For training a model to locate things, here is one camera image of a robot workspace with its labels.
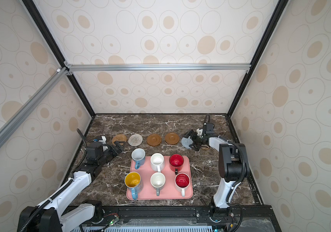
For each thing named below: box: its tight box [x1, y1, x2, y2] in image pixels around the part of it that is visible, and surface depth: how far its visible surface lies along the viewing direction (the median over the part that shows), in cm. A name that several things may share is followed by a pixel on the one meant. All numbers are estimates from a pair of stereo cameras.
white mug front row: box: [150, 172, 166, 197], surface depth 79 cm
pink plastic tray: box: [125, 156, 194, 200], surface depth 83 cm
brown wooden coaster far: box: [164, 132, 180, 145], surface depth 107 cm
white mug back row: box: [150, 152, 165, 173], surface depth 87 cm
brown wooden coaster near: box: [146, 133, 162, 147], surface depth 105 cm
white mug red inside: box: [174, 173, 191, 197], surface depth 81 cm
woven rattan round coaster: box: [111, 133, 128, 146], surface depth 108 cm
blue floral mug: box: [131, 147, 146, 170], surface depth 89 cm
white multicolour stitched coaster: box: [127, 133, 144, 147], surface depth 105 cm
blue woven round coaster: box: [180, 135, 194, 150], surface depth 105 cm
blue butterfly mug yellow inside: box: [124, 171, 144, 201], surface depth 78 cm
